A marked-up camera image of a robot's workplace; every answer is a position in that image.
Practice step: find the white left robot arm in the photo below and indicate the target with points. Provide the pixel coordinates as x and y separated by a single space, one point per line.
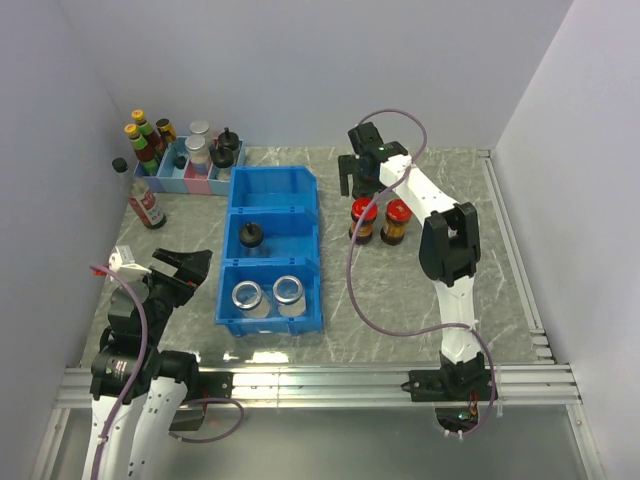
136 389

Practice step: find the small silver-lid glass jar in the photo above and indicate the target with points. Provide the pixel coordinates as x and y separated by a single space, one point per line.
250 299

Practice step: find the green-neck sauce bottle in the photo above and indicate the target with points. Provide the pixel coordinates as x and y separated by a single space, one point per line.
149 133
144 152

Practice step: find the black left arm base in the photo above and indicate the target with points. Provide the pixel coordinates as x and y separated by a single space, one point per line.
190 417

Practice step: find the clear bottle red label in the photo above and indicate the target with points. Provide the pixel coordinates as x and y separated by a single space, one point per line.
139 196

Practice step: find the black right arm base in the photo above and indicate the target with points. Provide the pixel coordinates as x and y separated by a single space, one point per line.
456 391

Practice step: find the silver-lid jar tray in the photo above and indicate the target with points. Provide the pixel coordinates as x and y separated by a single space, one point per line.
199 154
202 128

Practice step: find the large silver-lid glass jar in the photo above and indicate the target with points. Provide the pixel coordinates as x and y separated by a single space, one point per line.
289 294

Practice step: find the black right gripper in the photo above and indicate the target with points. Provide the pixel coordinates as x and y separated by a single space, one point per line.
347 165

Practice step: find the black knob-lid glass jar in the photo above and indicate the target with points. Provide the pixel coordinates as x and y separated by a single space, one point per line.
251 238

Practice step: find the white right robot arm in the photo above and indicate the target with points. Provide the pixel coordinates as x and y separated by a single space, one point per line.
449 253

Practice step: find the black knob jar back tray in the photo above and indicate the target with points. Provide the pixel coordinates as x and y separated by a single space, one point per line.
228 139

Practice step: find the green-neck sauce bottle front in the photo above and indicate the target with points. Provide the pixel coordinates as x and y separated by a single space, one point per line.
144 152

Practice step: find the red-lid sauce jar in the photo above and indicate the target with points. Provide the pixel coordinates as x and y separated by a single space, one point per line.
362 222
397 217

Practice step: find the silver-lid jar back tray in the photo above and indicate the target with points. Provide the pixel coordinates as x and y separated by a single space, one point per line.
202 128

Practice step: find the black knob jar tray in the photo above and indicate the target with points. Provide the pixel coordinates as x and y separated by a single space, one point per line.
228 139
223 160

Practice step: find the pastel compartment organizer tray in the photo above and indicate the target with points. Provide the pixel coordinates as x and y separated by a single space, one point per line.
171 180

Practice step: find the green-neck sauce bottle back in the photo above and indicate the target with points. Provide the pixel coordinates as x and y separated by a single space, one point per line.
149 133

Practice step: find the silver-lid jar front tray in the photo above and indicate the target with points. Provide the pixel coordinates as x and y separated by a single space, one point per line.
199 154

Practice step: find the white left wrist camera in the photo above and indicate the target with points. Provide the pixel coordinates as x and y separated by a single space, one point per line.
122 262

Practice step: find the small black item in tray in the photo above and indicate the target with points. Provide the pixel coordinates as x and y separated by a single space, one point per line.
179 162

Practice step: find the black knob jar front tray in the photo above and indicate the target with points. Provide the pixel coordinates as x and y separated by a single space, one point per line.
223 160

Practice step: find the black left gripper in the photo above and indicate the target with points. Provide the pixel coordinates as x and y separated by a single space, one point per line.
191 270

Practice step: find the blue three-compartment plastic bin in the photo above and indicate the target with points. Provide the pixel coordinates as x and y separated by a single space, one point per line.
284 202

